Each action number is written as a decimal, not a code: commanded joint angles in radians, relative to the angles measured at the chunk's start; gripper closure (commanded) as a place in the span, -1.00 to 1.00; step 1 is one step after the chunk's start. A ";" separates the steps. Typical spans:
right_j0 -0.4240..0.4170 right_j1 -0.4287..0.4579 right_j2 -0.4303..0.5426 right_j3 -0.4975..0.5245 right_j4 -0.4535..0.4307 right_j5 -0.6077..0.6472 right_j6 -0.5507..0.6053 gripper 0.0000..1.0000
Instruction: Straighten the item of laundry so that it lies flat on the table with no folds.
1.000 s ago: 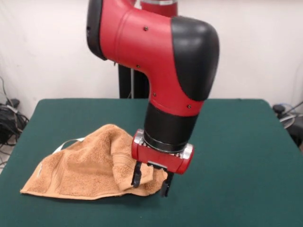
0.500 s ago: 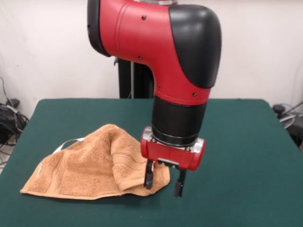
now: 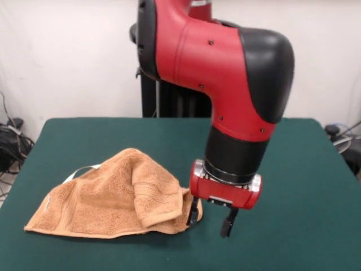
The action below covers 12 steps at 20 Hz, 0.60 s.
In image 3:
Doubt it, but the black robot pedestal with handle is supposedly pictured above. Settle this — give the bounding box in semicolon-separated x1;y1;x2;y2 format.
129;18;240;119

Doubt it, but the black rounded floor base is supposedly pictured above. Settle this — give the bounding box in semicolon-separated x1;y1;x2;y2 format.
345;146;361;177

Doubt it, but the dark green table cloth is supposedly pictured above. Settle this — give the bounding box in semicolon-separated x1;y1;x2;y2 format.
0;117;361;271

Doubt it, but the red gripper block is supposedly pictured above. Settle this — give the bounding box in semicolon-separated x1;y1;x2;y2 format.
186;159;263;238

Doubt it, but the black cable tangle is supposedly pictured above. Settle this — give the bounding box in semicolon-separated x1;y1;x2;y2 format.
0;90;35;198

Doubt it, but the tan terry towel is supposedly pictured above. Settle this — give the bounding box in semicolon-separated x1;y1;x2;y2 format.
23;147;204;239

